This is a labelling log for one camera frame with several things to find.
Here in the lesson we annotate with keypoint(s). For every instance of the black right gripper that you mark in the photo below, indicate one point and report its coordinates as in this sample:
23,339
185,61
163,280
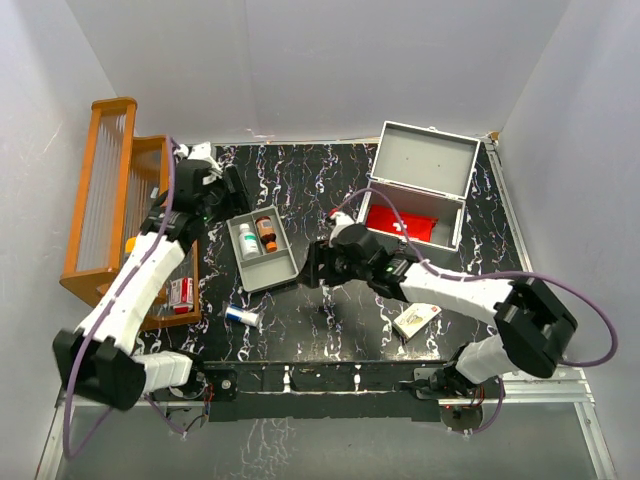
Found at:
320,254

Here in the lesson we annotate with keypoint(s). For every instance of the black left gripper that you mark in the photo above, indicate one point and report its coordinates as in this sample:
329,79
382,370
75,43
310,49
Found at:
240,198

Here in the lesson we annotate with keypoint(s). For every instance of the brown orange cap bottle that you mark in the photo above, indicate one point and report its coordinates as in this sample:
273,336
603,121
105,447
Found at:
267,233

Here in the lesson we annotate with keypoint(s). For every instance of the white teal label bottle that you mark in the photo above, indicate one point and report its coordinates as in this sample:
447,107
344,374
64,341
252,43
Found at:
248,242

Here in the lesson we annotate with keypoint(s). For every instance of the grey divided plastic tray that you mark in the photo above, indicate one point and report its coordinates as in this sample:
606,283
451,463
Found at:
269,270

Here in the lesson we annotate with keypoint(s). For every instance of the red first aid pouch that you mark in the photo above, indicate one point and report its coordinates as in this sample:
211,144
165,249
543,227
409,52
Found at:
418,227

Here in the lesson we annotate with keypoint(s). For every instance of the white blue bandage roll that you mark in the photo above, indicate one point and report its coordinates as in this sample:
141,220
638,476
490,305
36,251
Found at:
242,316

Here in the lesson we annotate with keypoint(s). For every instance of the grey plastic medicine case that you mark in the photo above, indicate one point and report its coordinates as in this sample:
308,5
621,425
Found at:
427,172

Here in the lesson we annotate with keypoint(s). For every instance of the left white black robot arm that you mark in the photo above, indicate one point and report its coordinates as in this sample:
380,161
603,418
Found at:
97,360

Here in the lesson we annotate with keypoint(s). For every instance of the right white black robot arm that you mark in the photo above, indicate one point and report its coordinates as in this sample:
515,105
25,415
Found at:
533,326

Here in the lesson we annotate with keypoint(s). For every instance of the white cardboard medicine box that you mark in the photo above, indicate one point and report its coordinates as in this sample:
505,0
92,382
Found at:
411,321

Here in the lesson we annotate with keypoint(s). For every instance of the red white box on shelf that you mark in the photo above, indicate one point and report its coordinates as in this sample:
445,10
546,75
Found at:
181,298

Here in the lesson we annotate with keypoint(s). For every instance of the yellow cap bottle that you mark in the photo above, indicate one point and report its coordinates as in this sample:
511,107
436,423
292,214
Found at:
129,245

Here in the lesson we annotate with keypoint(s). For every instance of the orange wooden tiered shelf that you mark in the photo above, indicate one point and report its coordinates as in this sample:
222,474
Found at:
121,175

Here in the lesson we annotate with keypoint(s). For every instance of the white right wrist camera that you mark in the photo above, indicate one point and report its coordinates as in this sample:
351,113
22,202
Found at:
338,218

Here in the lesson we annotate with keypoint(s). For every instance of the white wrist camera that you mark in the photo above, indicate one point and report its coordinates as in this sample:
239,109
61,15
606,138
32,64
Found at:
338,218
202,152

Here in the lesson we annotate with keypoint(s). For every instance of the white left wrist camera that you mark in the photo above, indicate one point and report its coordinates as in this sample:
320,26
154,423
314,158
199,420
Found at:
202,152

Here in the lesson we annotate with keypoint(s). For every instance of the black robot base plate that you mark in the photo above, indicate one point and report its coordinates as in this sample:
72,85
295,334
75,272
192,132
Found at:
335,390

